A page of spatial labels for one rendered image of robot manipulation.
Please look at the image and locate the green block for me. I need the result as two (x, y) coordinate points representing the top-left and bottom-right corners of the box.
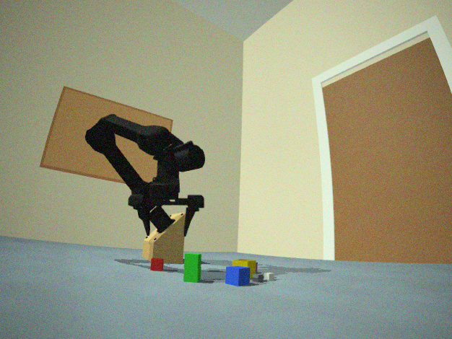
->
(183, 252), (201, 269)
(183, 267), (201, 283)

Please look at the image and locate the red block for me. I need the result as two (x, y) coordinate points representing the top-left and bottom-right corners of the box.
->
(150, 258), (164, 271)

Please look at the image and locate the small white block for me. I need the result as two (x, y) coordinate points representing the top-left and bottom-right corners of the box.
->
(264, 273), (274, 281)

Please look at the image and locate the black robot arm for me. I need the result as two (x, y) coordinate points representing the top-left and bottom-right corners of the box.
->
(85, 114), (205, 233)

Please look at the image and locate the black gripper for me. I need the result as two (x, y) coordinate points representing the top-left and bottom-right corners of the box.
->
(128, 172), (204, 237)

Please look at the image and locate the blue cube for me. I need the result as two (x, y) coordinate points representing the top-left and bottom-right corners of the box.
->
(225, 266), (250, 286)

